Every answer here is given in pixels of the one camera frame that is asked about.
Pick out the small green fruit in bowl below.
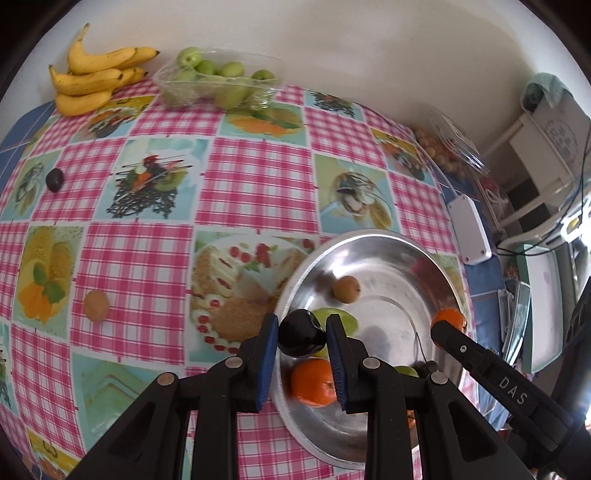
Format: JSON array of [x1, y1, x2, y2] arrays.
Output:
[[395, 365, 419, 378]]

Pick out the large green fruit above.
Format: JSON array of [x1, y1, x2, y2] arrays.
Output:
[[310, 307, 361, 361]]

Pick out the clear tray of green fruits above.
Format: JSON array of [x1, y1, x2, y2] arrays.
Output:
[[153, 46, 284, 111]]

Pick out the banana bunch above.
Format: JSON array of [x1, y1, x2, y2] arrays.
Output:
[[48, 23, 159, 117]]

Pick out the brown longan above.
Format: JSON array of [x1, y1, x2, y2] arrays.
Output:
[[332, 275, 361, 304], [83, 290, 110, 323]]

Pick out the dark cherry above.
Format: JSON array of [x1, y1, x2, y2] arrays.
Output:
[[277, 309, 327, 358], [45, 168, 65, 193]]

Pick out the stacked trays beside table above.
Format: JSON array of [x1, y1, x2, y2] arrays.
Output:
[[500, 244, 574, 374]]

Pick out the silver metal bowl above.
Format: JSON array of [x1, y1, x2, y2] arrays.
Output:
[[271, 229, 469, 470]]

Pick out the clear box of longans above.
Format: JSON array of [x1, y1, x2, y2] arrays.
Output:
[[413, 104, 490, 181]]

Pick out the checkered picture tablecloth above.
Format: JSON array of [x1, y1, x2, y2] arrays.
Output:
[[1, 81, 503, 479]]

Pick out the white chair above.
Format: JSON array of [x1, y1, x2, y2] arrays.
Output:
[[482, 73, 590, 229]]

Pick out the white plastic device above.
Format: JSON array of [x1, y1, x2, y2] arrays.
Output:
[[447, 194, 492, 266]]

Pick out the large orange with stem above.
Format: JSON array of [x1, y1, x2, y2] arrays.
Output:
[[290, 358, 337, 408]]

